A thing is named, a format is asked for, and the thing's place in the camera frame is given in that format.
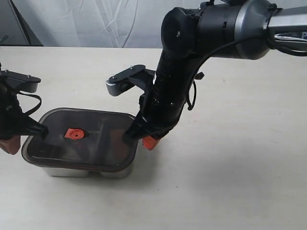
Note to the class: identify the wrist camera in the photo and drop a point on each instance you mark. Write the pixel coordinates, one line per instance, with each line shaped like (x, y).
(19, 82)
(137, 75)

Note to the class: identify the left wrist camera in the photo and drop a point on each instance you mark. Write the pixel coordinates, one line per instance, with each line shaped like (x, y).
(19, 82)

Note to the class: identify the white backdrop curtain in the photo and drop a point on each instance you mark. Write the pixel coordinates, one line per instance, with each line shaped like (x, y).
(99, 23)

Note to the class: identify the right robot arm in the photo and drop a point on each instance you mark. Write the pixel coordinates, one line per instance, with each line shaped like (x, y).
(243, 29)

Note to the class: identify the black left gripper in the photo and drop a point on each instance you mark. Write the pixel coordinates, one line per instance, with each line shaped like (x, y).
(14, 123)

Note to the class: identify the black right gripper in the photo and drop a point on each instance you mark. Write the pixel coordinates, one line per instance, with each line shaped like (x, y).
(162, 107)

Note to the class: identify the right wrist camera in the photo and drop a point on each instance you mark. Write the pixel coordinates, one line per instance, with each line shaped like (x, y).
(137, 75)

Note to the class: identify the smoked transparent plastic lid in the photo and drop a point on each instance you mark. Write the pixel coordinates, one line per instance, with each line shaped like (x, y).
(82, 139)

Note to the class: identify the stainless steel lunch box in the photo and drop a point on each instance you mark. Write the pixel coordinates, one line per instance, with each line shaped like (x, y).
(74, 173)

